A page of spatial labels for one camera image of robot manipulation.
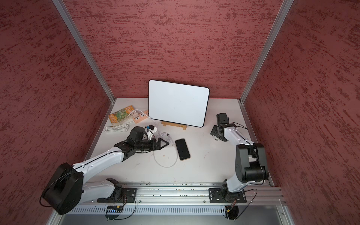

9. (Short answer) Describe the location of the white board black frame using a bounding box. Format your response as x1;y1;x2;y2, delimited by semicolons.
148;80;210;128

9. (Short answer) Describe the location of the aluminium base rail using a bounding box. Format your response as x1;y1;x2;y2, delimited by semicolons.
79;182;287;206

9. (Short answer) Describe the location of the aluminium right corner post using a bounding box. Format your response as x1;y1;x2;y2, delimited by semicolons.
238;0;294;104

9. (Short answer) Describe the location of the aluminium left corner post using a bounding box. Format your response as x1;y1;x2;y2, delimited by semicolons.
52;0;116;104

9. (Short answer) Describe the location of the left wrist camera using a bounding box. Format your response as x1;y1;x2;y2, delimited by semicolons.
145;125;158;137

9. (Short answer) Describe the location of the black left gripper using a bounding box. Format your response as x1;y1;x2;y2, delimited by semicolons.
135;138;169;151

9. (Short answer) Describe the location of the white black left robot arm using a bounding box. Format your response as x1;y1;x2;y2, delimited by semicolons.
40;126;169;215

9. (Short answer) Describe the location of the wooden board stand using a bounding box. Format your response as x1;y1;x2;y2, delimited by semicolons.
161;121;187;130

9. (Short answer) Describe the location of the black phone pink case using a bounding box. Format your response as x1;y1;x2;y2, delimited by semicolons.
175;139;190;161

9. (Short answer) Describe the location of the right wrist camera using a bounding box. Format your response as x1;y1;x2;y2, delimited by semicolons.
216;113;229;126

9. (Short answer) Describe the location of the pink power strip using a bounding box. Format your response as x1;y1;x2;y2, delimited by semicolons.
132;110;149;124

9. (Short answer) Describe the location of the orange paperback book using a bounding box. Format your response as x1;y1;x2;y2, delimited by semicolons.
108;106;136;126

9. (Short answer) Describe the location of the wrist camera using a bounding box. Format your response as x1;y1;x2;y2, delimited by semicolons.
145;125;158;137
216;113;229;126

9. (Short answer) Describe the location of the white coiled power cord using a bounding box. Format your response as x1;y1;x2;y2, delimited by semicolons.
104;124;130;133

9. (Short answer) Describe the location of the aluminium corner post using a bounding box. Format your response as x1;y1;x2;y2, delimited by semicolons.
52;0;116;104
238;0;294;104

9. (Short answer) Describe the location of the white charging cable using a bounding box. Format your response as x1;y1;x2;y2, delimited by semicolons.
134;109;179;168

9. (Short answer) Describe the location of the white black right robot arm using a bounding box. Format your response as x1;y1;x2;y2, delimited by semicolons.
174;122;269;203

